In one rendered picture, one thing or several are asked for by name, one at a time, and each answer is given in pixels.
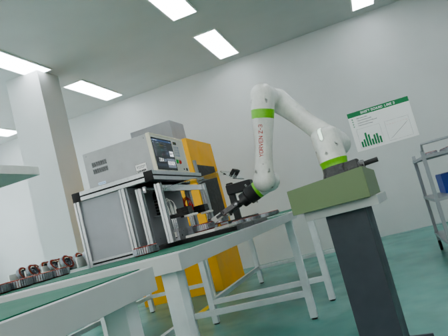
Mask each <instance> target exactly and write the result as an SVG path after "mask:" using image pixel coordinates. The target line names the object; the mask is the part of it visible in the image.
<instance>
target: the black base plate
mask: <svg viewBox="0 0 448 336"><path fill-rule="evenodd" d="M266 220H267V216H266V217H262V218H258V219H254V220H250V221H246V222H243V223H238V224H236V225H232V226H230V227H225V228H223V229H219V230H216V231H212V232H209V233H204V234H202V235H197V236H194V237H189V238H185V239H181V240H178V241H175V242H172V243H165V244H162V245H159V250H162V249H167V248H170V247H175V246H178V245H182V244H186V243H190V242H194V241H198V240H201V239H206V238H209V237H214V236H217V235H222V234H224V233H229V232H232V231H237V230H240V229H244V228H246V227H250V226H252V225H255V224H258V223H261V222H263V221H266Z"/></svg>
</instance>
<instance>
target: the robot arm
mask: <svg viewBox="0 0 448 336"><path fill-rule="evenodd" d="M250 100H251V119H252V126H253V136H254V145H255V168H254V177H253V182H252V184H250V185H246V184H244V186H245V188H244V190H243V192H242V193H241V194H239V195H238V197H239V200H237V201H235V202H234V203H232V204H231V205H230V206H228V207H226V208H225V209H224V210H222V211H220V213H218V214H217V215H216V216H214V217H213V218H212V219H211V221H214V222H215V223H216V222H217V221H218V220H220V219H221V218H223V217H224V215H228V216H230V215H231V216H232V213H234V212H235V211H236V210H238V208H240V207H242V205H244V206H246V207H247V206H248V205H250V204H251V203H255V202H257V203H258V200H259V199H260V198H262V197H263V196H265V195H266V194H268V193H270V192H272V191H274V190H276V189H277V188H278V186H279V184H280V178H279V176H278V174H276V172H274V170H273V126H274V114H275V113H276V114H278V115H280V116H282V117H283V118H285V119H286V120H288V121H290V122H291V123H292V124H294V125H296V126H297V127H298V128H300V129H301V130H302V131H304V132H305V133H306V134H308V135H309V136H310V137H311V141H312V144H313V147H314V150H315V153H316V156H317V159H318V162H319V165H320V167H321V168H322V170H323V179H326V178H328V177H332V176H334V175H337V174H340V173H343V172H346V171H349V170H351V169H354V168H357V167H360V166H363V167H366V165H370V164H372V163H375V162H378V161H379V160H378V158H377V157H374V158H372V159H368V160H366V161H364V160H360V161H359V160H358V159H352V160H350V161H348V160H347V154H346V153H347V152H348V151H349V149H350V147H351V140H350V138H349V136H348V134H346V133H345V132H343V131H341V130H339V129H338V128H336V127H334V126H332V125H330V124H328V123H326V122H324V121H323V120H321V119H320V118H318V117H316V116H315V115H314V114H312V113H310V112H309V111H308V110H306V109H305V108H304V107H302V106H301V105H300V104H298V102H296V101H295V100H294V99H293V98H291V97H290V96H289V95H288V94H287V93H286V92H285V91H284V90H282V89H279V88H274V87H272V86H270V85H269V84H267V83H258V84H256V85H255V86H254V87H253V88H252V90H251V93H250Z"/></svg>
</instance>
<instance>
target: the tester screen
mask: <svg viewBox="0 0 448 336"><path fill-rule="evenodd" d="M151 141H152V144H153V149H154V152H155V157H156V160H157V163H166V164H167V165H168V162H167V158H168V159H175V158H174V157H168V156H166V153H165V151H172V152H173V150H172V147H171V142H168V141H162V140H158V139H152V138H151ZM159 157H163V158H164V161H165V162H160V161H159ZM158 168H166V169H177V168H170V167H169V165H168V167H164V166H158Z"/></svg>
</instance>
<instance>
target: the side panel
mask: <svg viewBox="0 0 448 336"><path fill-rule="evenodd" d="M74 208H75V213H76V216H77V222H78V225H79V230H80V234H81V239H82V243H83V248H84V252H85V257H86V260H87V266H88V269H89V268H92V267H97V266H100V265H104V264H108V263H112V262H116V261H120V260H124V259H128V258H131V257H133V252H132V250H133V249H135V248H138V247H139V246H138V243H137V238H136V234H135V230H134V226H133V221H132V218H131V213H130V210H129V204H128V201H127V196H126V193H125V189H120V190H118V191H114V192H111V193H108V194H105V195H101V196H98V197H94V198H92V199H88V200H85V201H81V202H77V203H74Z"/></svg>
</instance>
